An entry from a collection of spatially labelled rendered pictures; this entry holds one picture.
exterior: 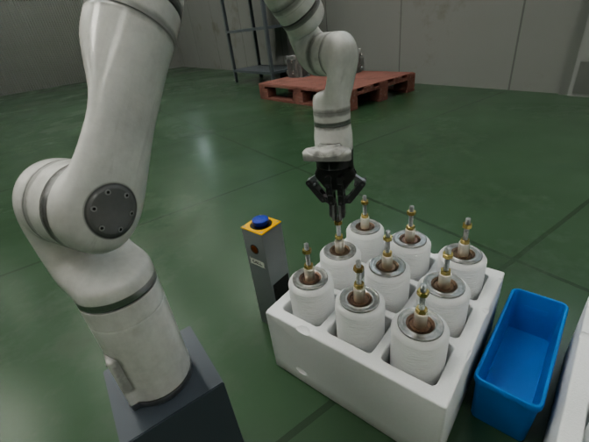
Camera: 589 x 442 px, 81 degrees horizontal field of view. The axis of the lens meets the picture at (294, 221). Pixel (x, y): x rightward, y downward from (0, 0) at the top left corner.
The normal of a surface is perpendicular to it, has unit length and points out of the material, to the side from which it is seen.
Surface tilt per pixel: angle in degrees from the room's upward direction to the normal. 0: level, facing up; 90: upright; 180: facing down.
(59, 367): 0
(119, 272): 19
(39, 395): 0
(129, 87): 80
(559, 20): 90
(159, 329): 90
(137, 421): 0
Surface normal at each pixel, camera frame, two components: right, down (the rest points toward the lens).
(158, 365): 0.65, 0.31
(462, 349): -0.11, -0.86
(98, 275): 0.14, -0.66
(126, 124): 0.82, 0.07
